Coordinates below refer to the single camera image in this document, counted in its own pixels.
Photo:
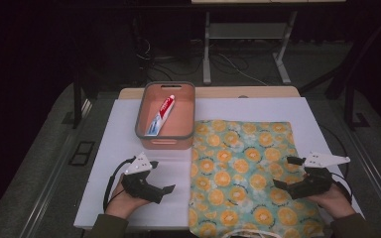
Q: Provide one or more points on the person's left hand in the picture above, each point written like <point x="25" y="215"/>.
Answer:
<point x="122" y="203"/>

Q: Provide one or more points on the metal floor rail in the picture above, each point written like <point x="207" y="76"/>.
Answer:
<point x="373" y="172"/>
<point x="51" y="172"/>

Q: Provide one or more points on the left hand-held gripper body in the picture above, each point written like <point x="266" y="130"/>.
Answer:
<point x="139" y="165"/>

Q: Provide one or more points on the black rectangular floor frame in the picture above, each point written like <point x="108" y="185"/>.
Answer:
<point x="82" y="153"/>

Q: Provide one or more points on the white foam board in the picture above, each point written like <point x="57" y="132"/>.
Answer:
<point x="119" y="132"/>

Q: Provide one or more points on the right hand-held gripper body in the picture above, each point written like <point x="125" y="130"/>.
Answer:
<point x="314" y="185"/>

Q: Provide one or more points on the black stand post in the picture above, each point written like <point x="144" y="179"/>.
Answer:
<point x="350" y="109"/>
<point x="77" y="105"/>

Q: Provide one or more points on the lemon print cloth bag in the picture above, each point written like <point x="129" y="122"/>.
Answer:
<point x="238" y="165"/>

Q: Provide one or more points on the person's right hand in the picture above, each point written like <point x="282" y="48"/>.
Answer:
<point x="334" y="202"/>

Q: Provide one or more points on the desk with grey metal frame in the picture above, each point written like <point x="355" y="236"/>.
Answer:
<point x="206" y="66"/>

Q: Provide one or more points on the red and white toothpaste tube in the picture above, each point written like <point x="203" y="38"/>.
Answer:
<point x="162" y="112"/>

